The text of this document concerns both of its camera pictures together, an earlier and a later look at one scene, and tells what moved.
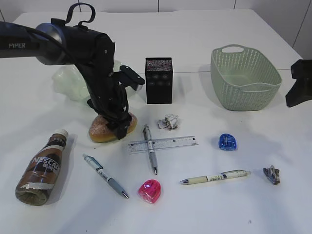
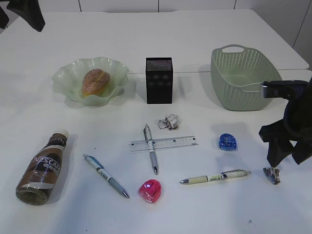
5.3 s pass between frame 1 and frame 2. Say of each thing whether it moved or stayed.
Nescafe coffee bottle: stayed
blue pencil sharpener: stayed
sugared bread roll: moved
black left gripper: moved
